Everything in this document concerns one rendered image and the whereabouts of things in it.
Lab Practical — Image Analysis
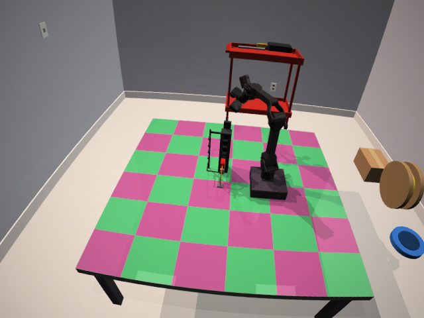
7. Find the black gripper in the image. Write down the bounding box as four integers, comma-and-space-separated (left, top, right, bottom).
229, 93, 248, 113

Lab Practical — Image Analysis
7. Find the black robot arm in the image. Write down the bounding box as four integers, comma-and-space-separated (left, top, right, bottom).
230, 74, 286, 182

